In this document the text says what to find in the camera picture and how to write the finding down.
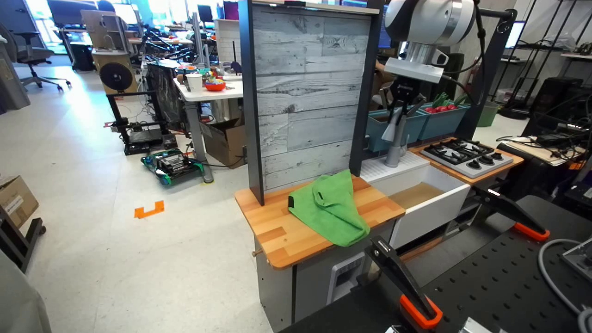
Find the orange floor marker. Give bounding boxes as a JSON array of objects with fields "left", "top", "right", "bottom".
[{"left": 134, "top": 200, "right": 165, "bottom": 220}]

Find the black office chair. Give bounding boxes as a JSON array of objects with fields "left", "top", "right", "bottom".
[{"left": 6, "top": 30, "right": 61, "bottom": 89}]

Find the black perforated robot table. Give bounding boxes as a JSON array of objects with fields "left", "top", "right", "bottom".
[{"left": 282, "top": 196, "right": 592, "bottom": 333}]

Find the wooden counter cabinet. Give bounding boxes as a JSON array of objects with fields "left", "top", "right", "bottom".
[{"left": 235, "top": 176, "right": 405, "bottom": 331}]

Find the green cloth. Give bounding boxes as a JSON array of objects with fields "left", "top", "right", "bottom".
[{"left": 289, "top": 170, "right": 370, "bottom": 248}]

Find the wood plank back panel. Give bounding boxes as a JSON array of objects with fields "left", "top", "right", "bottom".
[{"left": 239, "top": 0, "right": 380, "bottom": 202}]

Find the white sink basin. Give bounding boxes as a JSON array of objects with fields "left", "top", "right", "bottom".
[{"left": 361, "top": 152, "right": 470, "bottom": 248}]

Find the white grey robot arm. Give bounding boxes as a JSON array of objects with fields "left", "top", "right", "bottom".
[{"left": 383, "top": 0, "right": 476, "bottom": 115}]

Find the toy gas stove top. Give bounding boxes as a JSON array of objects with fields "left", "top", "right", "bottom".
[{"left": 422, "top": 139, "right": 513, "bottom": 178}]

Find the teal storage bin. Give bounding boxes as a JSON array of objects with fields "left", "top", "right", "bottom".
[{"left": 365, "top": 104, "right": 470, "bottom": 154}]

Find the grey sink tap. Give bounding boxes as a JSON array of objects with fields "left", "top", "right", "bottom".
[{"left": 381, "top": 106, "right": 407, "bottom": 169}]

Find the black orange clamp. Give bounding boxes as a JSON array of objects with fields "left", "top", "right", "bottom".
[
  {"left": 367, "top": 237, "right": 444, "bottom": 331},
  {"left": 476, "top": 187, "right": 552, "bottom": 243}
]

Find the white desk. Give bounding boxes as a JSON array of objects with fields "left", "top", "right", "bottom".
[{"left": 174, "top": 76, "right": 243, "bottom": 183}]

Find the cardboard box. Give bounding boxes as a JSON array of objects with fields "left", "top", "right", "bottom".
[{"left": 202, "top": 120, "right": 246, "bottom": 169}]

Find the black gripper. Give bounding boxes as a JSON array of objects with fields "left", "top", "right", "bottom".
[{"left": 393, "top": 78, "right": 420, "bottom": 115}]

